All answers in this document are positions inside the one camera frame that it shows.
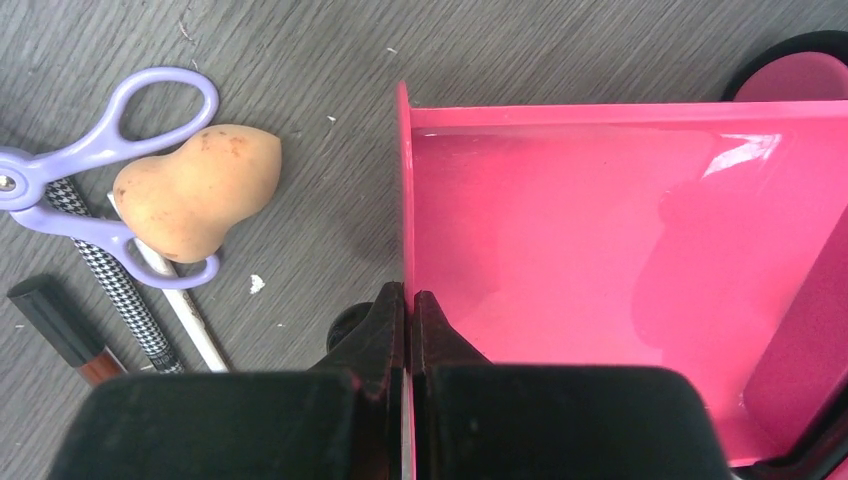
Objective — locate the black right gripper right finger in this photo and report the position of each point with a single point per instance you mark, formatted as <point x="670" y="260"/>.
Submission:
<point x="476" y="419"/>

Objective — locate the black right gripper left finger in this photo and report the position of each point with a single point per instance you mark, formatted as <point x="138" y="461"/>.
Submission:
<point x="339" y="419"/>

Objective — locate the white makeup pencil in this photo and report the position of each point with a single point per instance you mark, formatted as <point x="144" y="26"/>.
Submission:
<point x="186" y="312"/>

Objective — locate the houndstooth pattern pencil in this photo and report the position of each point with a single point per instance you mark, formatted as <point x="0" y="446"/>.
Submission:
<point x="130" y="305"/>

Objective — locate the red lip gloss tube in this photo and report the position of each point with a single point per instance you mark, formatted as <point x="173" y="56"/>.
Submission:
<point x="47" y="307"/>

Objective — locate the black drawer organizer cabinet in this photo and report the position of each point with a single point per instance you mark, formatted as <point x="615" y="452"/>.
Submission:
<point x="806" y="67"/>

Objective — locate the orange beauty blender sponge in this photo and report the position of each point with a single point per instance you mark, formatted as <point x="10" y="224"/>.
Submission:
<point x="183" y="204"/>

